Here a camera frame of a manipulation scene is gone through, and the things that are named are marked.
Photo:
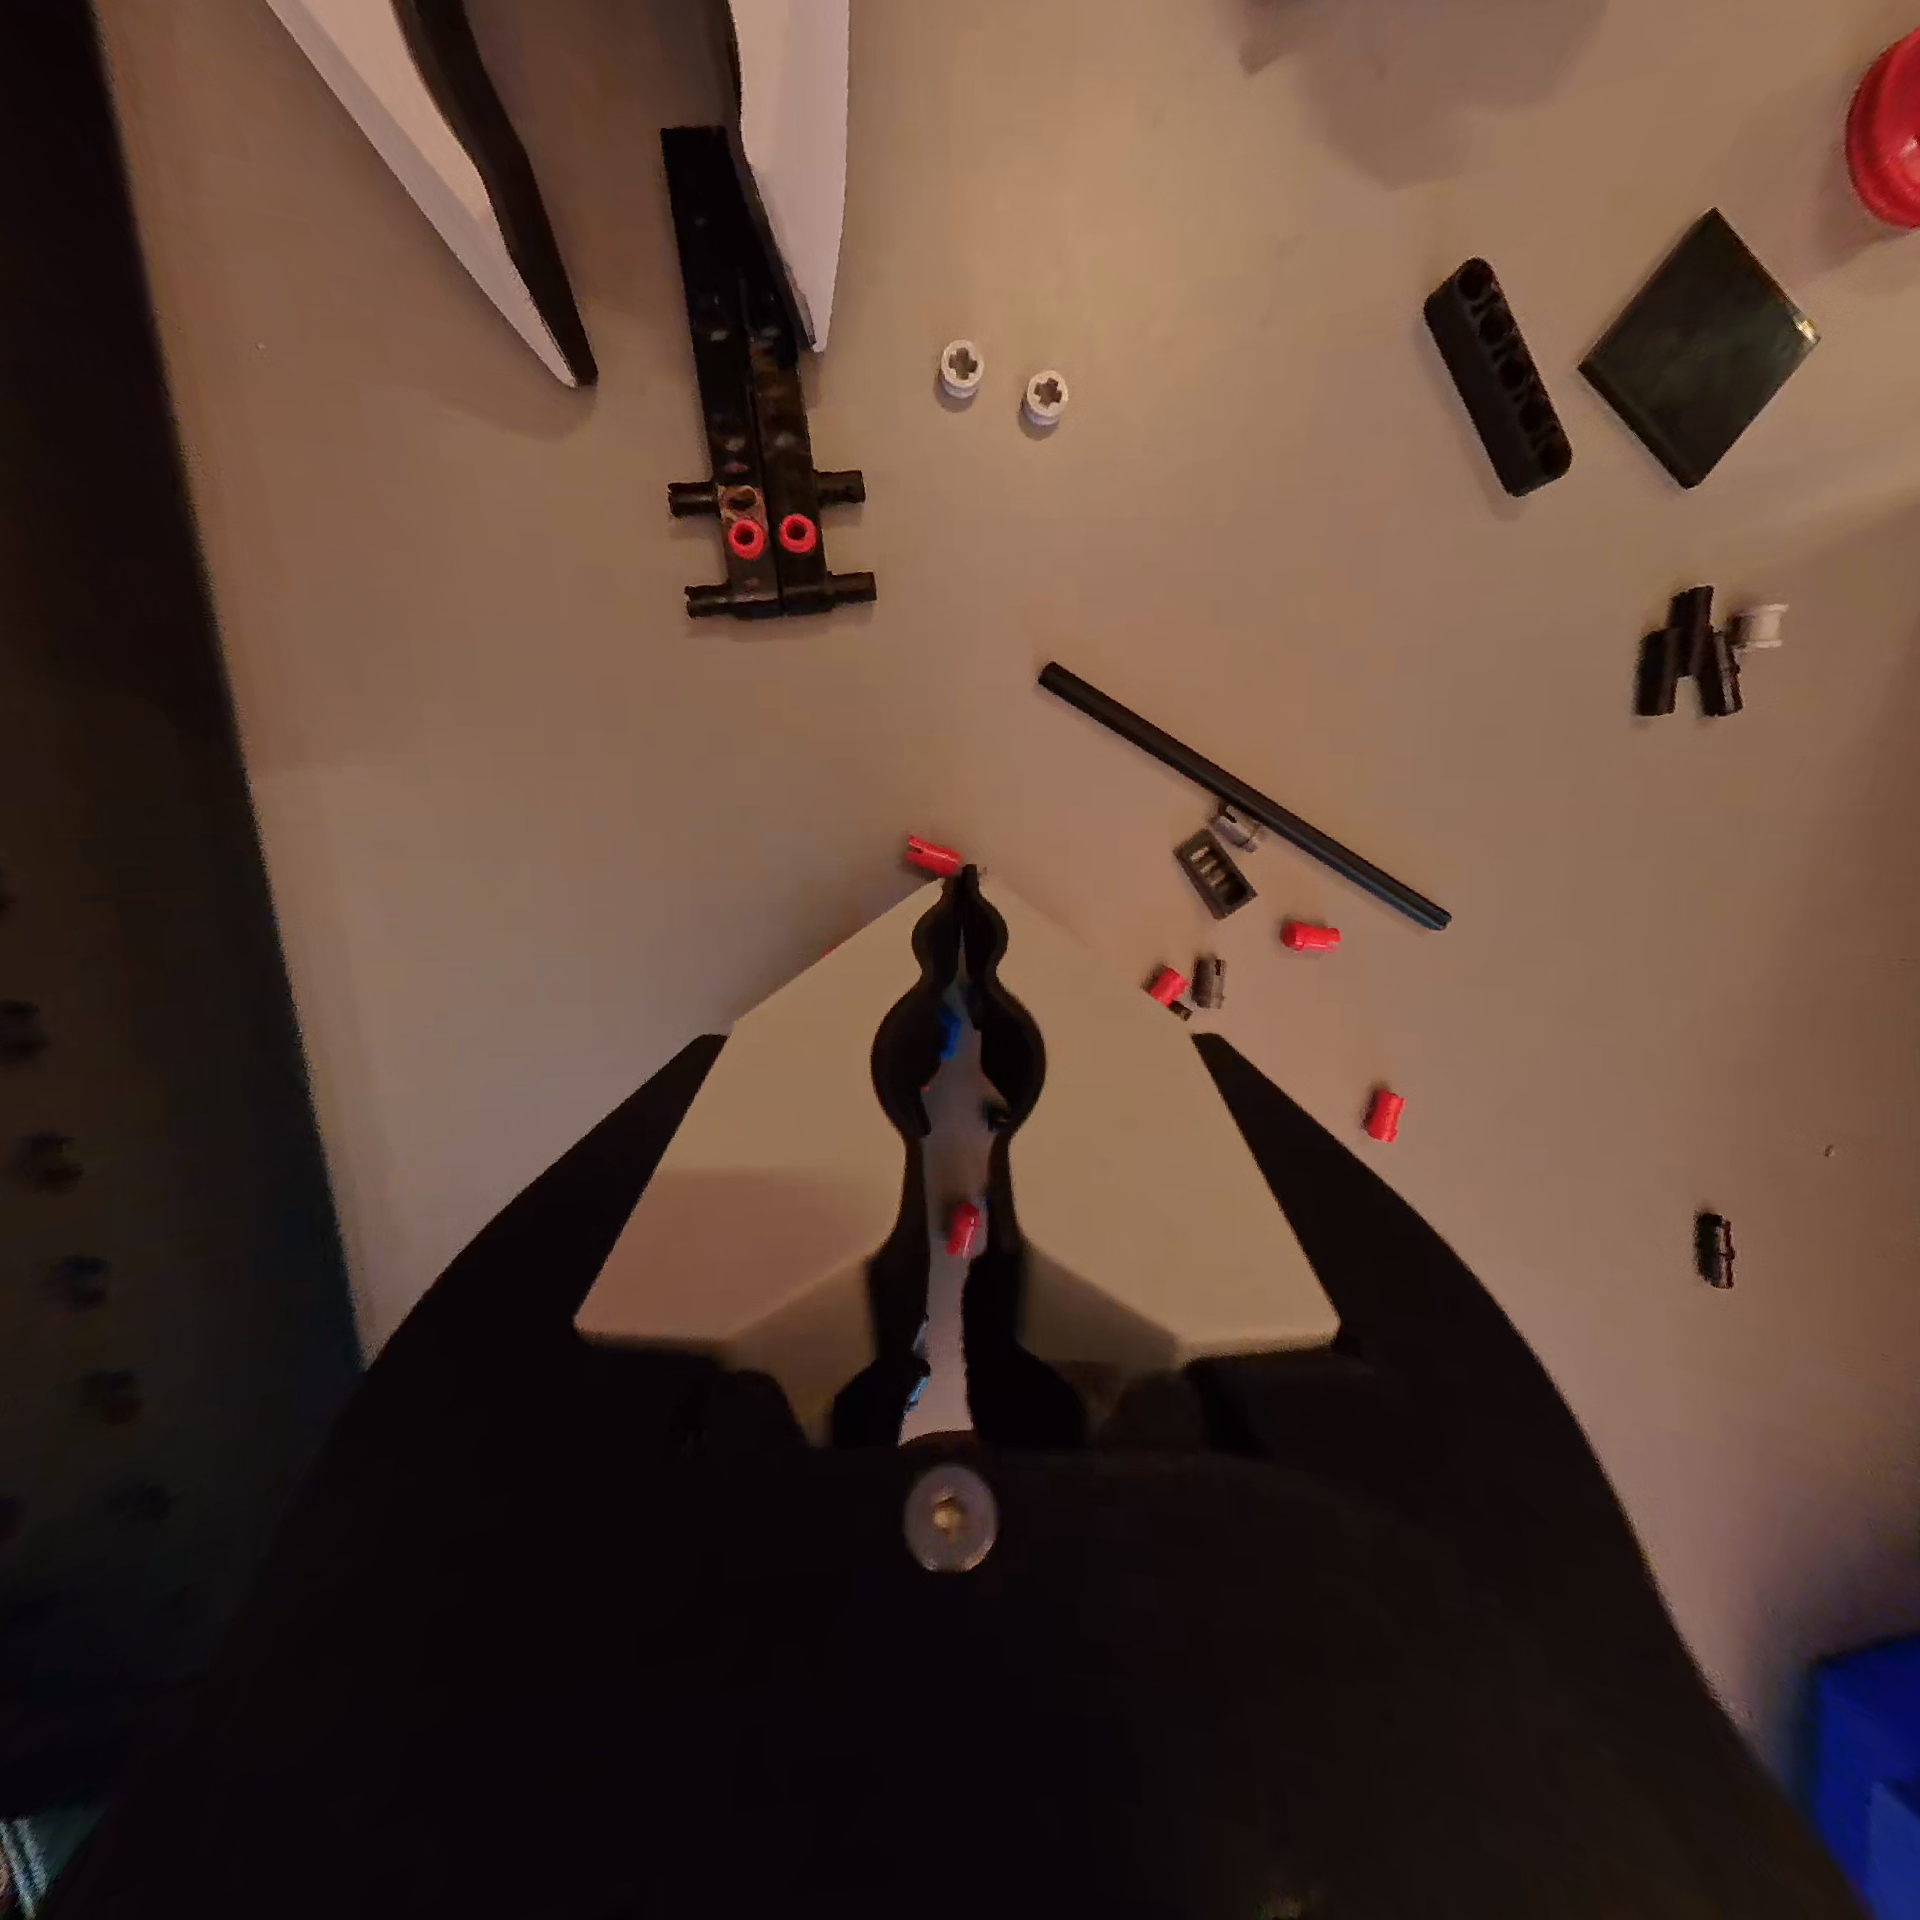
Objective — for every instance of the grey desk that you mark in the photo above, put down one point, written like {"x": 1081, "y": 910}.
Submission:
{"x": 1200, "y": 599}

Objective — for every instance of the bunch of small black pins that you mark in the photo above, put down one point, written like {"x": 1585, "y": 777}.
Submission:
{"x": 1686, "y": 662}

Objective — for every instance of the black perforated panel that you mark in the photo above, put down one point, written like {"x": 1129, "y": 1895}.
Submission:
{"x": 118, "y": 902}

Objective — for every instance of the black smooth square tile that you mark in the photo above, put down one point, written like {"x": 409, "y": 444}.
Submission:
{"x": 1698, "y": 348}

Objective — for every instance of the blue storage bin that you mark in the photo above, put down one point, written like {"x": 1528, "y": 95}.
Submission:
{"x": 1867, "y": 1755}

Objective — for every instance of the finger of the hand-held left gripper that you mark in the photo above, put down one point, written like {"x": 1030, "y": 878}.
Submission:
{"x": 376, "y": 89}
{"x": 802, "y": 119}

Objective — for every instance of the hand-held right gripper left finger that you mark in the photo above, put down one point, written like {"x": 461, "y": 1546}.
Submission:
{"x": 734, "y": 1200}

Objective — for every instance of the red toy wheel hub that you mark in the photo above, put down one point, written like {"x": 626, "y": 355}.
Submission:
{"x": 1891, "y": 135}

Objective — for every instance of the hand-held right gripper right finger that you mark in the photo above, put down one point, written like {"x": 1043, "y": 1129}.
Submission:
{"x": 1170, "y": 1200}

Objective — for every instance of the long black axle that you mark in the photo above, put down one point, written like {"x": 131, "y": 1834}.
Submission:
{"x": 1243, "y": 796}

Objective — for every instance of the short black brick beam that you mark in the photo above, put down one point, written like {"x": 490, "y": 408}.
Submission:
{"x": 1498, "y": 376}

